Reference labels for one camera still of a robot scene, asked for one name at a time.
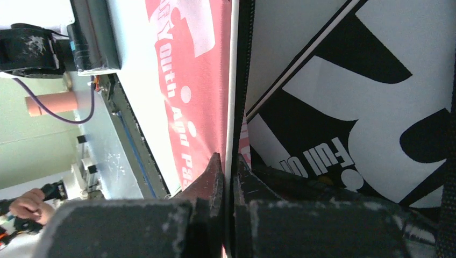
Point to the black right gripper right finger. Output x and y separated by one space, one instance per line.
277 214

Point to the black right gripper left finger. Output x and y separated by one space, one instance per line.
187 225

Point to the black racket cover bag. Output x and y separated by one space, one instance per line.
358 95

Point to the pink racket cover bag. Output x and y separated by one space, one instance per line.
196 50

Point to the black shuttlecock tube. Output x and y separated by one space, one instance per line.
92 40

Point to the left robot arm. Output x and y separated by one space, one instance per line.
31 51

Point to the person hand in background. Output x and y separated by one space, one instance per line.
31 205

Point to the pink cardboard tube outside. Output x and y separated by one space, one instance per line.
57 103

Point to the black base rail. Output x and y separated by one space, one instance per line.
139 156

